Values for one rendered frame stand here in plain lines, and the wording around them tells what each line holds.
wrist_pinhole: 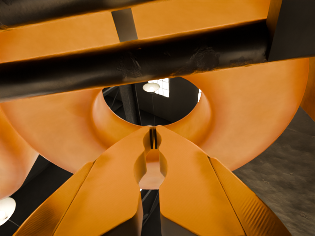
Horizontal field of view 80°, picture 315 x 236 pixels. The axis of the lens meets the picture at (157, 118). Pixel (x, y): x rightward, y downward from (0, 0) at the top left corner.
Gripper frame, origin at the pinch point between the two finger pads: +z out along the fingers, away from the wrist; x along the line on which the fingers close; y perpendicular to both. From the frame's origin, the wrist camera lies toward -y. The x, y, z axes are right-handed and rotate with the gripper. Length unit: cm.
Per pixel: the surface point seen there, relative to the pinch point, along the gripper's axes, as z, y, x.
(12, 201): 251, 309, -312
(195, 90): 748, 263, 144
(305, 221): 18, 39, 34
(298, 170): 18.3, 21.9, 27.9
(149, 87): 652, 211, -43
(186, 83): 766, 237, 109
